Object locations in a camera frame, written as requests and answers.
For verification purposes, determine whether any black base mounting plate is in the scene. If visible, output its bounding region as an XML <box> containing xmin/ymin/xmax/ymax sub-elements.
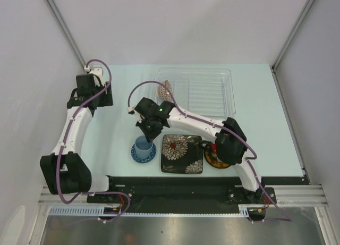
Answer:
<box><xmin>53</xmin><ymin>175</ymin><xmax>311</xmax><ymax>221</ymax></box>

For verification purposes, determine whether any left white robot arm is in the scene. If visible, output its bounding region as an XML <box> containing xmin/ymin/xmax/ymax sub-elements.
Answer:
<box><xmin>40</xmin><ymin>68</ymin><xmax>117</xmax><ymax>202</ymax></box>

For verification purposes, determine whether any red black mug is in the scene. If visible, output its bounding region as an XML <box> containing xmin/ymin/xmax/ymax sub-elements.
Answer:
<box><xmin>199</xmin><ymin>140</ymin><xmax>217</xmax><ymax>153</ymax></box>

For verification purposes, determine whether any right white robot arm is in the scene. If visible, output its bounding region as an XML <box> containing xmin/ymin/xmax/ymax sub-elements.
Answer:
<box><xmin>128</xmin><ymin>97</ymin><xmax>265</xmax><ymax>203</ymax></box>

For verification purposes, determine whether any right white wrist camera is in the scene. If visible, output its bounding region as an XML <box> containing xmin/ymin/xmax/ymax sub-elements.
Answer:
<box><xmin>128</xmin><ymin>106</ymin><xmax>142</xmax><ymax>122</ymax></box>

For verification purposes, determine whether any white slotted cable duct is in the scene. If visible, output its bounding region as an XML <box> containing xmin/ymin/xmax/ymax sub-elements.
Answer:
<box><xmin>49</xmin><ymin>206</ymin><xmax>249</xmax><ymax>218</ymax></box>

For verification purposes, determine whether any blue patterned bowl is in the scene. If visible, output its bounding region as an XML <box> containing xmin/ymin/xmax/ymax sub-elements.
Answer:
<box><xmin>130</xmin><ymin>143</ymin><xmax>157</xmax><ymax>164</ymax></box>

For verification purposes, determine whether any clear wire dish rack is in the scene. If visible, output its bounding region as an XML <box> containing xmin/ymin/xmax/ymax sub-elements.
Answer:
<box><xmin>155</xmin><ymin>66</ymin><xmax>236</xmax><ymax>120</ymax></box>

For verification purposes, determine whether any aluminium corner post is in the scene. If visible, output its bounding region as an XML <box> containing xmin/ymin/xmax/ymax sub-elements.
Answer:
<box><xmin>44</xmin><ymin>0</ymin><xmax>86</xmax><ymax>68</ymax></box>
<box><xmin>272</xmin><ymin>0</ymin><xmax>324</xmax><ymax>70</ymax></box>

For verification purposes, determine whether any black floral square plate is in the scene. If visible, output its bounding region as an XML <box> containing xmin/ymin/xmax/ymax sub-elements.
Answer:
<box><xmin>160</xmin><ymin>134</ymin><xmax>203</xmax><ymax>174</ymax></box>

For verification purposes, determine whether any yellow black saucer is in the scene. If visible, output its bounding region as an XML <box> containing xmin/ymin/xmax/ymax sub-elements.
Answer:
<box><xmin>204</xmin><ymin>151</ymin><xmax>230</xmax><ymax>169</ymax></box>

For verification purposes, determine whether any left aluminium corner post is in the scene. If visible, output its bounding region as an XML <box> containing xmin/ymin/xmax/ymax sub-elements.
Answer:
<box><xmin>44</xmin><ymin>0</ymin><xmax>86</xmax><ymax>68</ymax></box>

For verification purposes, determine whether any light blue cup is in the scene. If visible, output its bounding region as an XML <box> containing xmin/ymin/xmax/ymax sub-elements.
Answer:
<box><xmin>135</xmin><ymin>136</ymin><xmax>153</xmax><ymax>158</ymax></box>

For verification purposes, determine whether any beige patterned bowl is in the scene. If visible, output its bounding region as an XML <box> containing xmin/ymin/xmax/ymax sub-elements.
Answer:
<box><xmin>157</xmin><ymin>80</ymin><xmax>173</xmax><ymax>102</ymax></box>

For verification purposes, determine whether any right aluminium corner post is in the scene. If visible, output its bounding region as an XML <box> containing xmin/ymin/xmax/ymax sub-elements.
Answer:
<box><xmin>272</xmin><ymin>0</ymin><xmax>324</xmax><ymax>70</ymax></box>

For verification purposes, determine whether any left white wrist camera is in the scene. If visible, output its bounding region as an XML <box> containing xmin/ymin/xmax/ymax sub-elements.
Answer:
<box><xmin>83</xmin><ymin>65</ymin><xmax>104</xmax><ymax>77</ymax></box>

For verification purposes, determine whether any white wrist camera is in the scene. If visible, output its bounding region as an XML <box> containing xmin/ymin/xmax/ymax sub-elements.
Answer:
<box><xmin>128</xmin><ymin>106</ymin><xmax>142</xmax><ymax>122</ymax></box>
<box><xmin>83</xmin><ymin>65</ymin><xmax>104</xmax><ymax>77</ymax></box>

